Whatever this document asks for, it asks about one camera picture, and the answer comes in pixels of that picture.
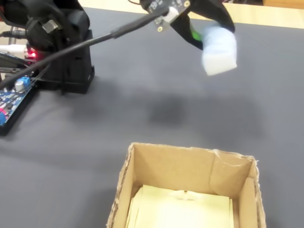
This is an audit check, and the small camera circuit board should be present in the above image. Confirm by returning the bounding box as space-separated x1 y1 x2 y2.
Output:
139 0 191 32

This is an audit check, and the white foam block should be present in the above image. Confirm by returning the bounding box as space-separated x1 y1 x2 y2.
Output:
201 25 238 77

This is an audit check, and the dark grey table mat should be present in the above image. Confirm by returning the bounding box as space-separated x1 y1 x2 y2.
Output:
0 6 304 228

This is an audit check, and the black power cable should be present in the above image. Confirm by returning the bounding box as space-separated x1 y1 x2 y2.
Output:
0 30 28 39

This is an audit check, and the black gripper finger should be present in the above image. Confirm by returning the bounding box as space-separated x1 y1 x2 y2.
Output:
171 13 205 51
190 0 236 33

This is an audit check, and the brown cardboard box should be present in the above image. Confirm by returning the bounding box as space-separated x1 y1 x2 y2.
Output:
105 142 267 228

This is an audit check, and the blue circuit board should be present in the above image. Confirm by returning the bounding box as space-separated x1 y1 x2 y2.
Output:
0 75 40 137

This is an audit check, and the yellow paper sheet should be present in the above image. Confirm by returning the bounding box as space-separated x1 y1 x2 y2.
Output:
127 184 235 228

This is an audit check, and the thick black camera cable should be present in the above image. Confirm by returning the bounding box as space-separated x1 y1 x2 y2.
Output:
0 11 170 89

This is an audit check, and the motor driver board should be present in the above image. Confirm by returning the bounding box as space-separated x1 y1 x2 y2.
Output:
23 46 40 61

